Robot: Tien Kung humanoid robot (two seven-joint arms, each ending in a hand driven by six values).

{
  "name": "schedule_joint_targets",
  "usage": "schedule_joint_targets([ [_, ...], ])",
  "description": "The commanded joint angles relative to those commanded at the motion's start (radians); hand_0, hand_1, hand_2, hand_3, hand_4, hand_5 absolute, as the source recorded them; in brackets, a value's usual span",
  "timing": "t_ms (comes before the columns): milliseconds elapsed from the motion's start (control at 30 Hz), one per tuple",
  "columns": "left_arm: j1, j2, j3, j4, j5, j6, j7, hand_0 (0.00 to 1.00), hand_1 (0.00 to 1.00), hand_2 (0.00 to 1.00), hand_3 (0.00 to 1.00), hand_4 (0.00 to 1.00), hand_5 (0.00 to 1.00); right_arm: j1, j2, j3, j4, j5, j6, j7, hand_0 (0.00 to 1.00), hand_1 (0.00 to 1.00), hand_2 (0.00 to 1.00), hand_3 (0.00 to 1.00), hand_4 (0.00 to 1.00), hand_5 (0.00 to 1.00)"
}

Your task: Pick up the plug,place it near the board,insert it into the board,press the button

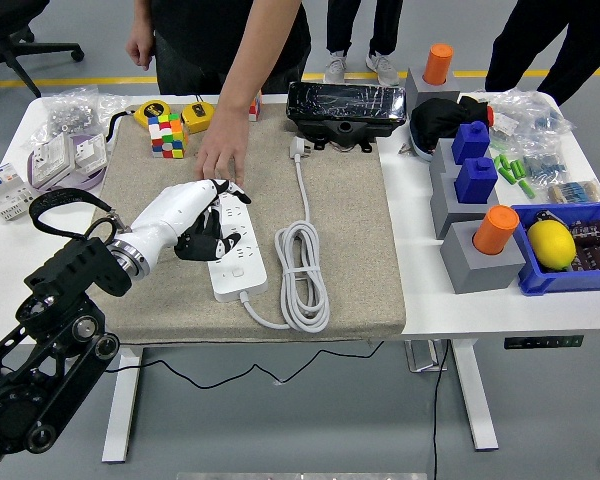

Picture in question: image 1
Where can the person's left hand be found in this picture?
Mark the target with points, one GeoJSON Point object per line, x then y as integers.
{"type": "Point", "coordinates": [222, 147]}

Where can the person's right hand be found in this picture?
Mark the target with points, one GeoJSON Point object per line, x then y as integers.
{"type": "Point", "coordinates": [140, 46]}

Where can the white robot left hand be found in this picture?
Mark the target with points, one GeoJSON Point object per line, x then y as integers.
{"type": "Point", "coordinates": [172, 212]}

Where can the black plug adapter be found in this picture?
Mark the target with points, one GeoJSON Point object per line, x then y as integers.
{"type": "Point", "coordinates": [196, 250]}

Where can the scrambled colourful puzzle cube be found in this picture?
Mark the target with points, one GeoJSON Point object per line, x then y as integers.
{"type": "Point", "coordinates": [255, 109]}

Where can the white power strip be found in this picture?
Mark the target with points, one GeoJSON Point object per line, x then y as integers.
{"type": "Point", "coordinates": [245, 280]}

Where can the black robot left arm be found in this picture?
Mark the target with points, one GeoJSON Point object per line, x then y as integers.
{"type": "Point", "coordinates": [45, 350]}

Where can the person's right forearm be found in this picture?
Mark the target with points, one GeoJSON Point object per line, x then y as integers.
{"type": "Point", "coordinates": [144, 12]}

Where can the person's left forearm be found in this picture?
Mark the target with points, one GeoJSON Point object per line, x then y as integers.
{"type": "Point", "coordinates": [255, 55]}

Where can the yellow tape measure black label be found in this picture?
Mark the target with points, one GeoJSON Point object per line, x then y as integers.
{"type": "Point", "coordinates": [198, 117]}

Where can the puzzle cube with white face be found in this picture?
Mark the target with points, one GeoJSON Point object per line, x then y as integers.
{"type": "Point", "coordinates": [167, 137]}

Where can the person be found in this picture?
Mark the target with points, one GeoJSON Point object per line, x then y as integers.
{"type": "Point", "coordinates": [200, 35]}
{"type": "Point", "coordinates": [530, 35]}
{"type": "Point", "coordinates": [342, 25]}

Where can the round yellow tape measure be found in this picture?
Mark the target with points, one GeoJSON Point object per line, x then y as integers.
{"type": "Point", "coordinates": [152, 112]}

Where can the black office chair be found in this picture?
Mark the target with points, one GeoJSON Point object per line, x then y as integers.
{"type": "Point", "coordinates": [55, 49]}

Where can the purple band tray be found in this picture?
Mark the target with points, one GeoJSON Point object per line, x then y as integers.
{"type": "Point", "coordinates": [94, 178]}

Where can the clear bag metal screws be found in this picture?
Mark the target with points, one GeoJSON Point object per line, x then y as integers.
{"type": "Point", "coordinates": [70, 115]}

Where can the white socket panel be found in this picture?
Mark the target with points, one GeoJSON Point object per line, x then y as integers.
{"type": "Point", "coordinates": [52, 160]}
{"type": "Point", "coordinates": [90, 150]}

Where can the black film-wrapped device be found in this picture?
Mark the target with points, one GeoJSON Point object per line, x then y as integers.
{"type": "Point", "coordinates": [345, 102]}

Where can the grey-brown mat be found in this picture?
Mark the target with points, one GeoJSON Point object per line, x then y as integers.
{"type": "Point", "coordinates": [350, 225]}

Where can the white circuit breaker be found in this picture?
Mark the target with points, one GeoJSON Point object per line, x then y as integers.
{"type": "Point", "coordinates": [2, 192]}

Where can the small metal clip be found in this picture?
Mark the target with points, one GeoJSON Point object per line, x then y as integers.
{"type": "Point", "coordinates": [405, 149]}

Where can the grey square holder block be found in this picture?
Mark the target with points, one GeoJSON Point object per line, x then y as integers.
{"type": "Point", "coordinates": [447, 210]}
{"type": "Point", "coordinates": [422, 92]}
{"type": "Point", "coordinates": [475, 272]}
{"type": "Point", "coordinates": [440, 160]}

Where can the black cloth cap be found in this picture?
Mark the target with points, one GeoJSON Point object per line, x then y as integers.
{"type": "Point", "coordinates": [440, 120]}

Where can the orange cylinder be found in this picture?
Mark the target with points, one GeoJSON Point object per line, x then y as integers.
{"type": "Point", "coordinates": [438, 62]}
{"type": "Point", "coordinates": [495, 230]}

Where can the blue block peg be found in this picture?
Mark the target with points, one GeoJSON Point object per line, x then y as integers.
{"type": "Point", "coordinates": [475, 182]}
{"type": "Point", "coordinates": [470, 142]}

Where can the metal box under table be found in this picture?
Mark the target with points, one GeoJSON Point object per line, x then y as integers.
{"type": "Point", "coordinates": [422, 356]}

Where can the clear bag blue components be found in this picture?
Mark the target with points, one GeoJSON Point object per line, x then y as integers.
{"type": "Point", "coordinates": [530, 115]}
{"type": "Point", "coordinates": [542, 165]}

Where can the black clip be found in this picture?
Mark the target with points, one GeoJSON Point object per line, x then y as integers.
{"type": "Point", "coordinates": [545, 217]}

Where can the yellow lemon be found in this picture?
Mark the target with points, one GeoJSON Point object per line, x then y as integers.
{"type": "Point", "coordinates": [551, 245]}

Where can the clear bag beige resistors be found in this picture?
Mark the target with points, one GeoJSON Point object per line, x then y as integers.
{"type": "Point", "coordinates": [575, 191]}

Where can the blue plastic bin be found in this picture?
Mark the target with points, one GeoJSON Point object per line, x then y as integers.
{"type": "Point", "coordinates": [555, 282]}

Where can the black table control panel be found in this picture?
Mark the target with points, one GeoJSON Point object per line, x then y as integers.
{"type": "Point", "coordinates": [542, 342]}

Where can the dark brown component packs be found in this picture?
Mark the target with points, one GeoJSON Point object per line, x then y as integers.
{"type": "Point", "coordinates": [597, 247]}

